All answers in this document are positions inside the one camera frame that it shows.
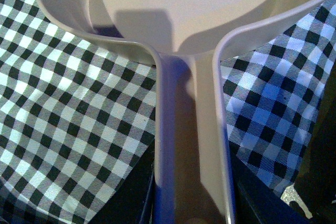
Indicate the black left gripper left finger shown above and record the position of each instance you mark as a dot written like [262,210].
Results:
[132,203]

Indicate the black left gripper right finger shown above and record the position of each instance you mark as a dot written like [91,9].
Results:
[255,202]

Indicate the grey plastic dustpan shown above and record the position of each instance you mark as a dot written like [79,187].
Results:
[186,40]

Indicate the black white checkered bedsheet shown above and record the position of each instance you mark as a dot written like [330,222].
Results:
[76,119]

